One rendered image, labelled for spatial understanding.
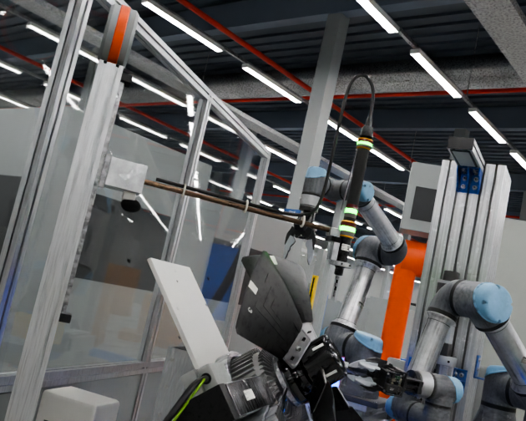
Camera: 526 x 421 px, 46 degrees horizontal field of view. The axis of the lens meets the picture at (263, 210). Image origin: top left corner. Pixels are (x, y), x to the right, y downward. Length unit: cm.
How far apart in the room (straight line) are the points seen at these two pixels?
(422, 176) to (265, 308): 441
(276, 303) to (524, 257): 225
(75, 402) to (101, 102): 77
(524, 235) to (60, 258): 260
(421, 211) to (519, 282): 230
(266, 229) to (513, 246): 317
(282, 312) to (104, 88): 69
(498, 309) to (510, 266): 154
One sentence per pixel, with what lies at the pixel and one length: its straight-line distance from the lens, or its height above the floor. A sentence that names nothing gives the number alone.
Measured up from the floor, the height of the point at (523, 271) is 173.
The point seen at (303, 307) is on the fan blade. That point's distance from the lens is 172.
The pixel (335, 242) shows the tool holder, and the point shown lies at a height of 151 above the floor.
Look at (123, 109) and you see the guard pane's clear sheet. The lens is 194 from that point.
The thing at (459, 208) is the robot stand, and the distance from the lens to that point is 261.
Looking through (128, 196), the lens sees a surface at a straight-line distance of 157.
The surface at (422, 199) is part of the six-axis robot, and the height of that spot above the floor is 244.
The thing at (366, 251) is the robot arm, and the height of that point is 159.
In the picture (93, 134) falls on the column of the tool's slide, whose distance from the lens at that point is 155.
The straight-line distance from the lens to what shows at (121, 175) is 155.
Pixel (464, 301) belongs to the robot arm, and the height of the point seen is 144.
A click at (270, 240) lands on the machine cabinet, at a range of 625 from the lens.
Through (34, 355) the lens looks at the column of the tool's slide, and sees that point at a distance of 155.
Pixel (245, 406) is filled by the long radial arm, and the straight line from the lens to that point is 136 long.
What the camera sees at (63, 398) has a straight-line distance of 176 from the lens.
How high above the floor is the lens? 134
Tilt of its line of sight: 7 degrees up
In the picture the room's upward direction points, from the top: 12 degrees clockwise
